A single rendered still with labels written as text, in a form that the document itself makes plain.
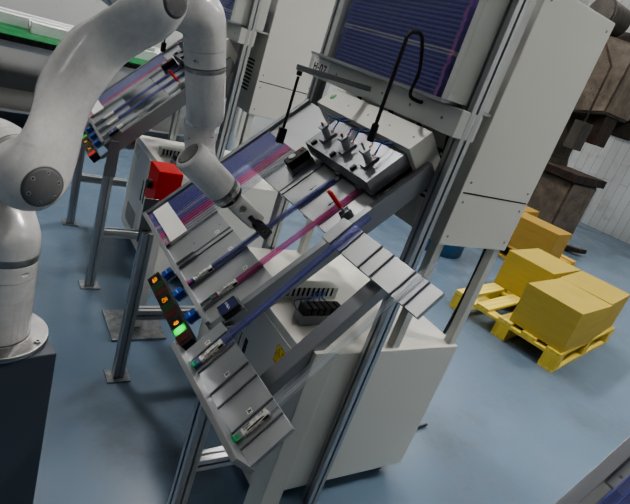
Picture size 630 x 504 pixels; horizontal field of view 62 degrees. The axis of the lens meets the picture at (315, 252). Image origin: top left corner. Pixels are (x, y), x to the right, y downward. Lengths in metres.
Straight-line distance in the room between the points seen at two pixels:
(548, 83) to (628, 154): 8.96
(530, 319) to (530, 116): 2.31
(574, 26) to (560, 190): 5.67
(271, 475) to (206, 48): 0.96
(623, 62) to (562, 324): 4.24
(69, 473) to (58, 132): 1.20
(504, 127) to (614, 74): 5.75
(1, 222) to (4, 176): 0.13
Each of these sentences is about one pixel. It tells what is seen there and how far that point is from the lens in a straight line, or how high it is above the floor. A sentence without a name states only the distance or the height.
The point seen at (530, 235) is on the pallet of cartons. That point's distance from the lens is 5.77.
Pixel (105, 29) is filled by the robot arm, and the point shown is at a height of 1.33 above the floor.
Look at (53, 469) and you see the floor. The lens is 1.93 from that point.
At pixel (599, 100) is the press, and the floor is 1.84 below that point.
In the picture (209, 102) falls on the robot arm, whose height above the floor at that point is 1.23.
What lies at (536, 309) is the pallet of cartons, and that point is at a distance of 3.74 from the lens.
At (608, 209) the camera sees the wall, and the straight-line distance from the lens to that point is 10.58.
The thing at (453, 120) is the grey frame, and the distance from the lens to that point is 1.38.
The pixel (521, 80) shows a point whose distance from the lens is 1.55.
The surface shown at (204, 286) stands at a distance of 1.44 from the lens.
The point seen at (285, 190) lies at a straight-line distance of 1.58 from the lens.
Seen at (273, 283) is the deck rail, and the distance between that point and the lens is 1.30.
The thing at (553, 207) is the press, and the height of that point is 0.50.
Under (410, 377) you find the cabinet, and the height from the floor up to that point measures 0.50.
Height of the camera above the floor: 1.41
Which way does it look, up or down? 21 degrees down
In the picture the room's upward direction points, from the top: 19 degrees clockwise
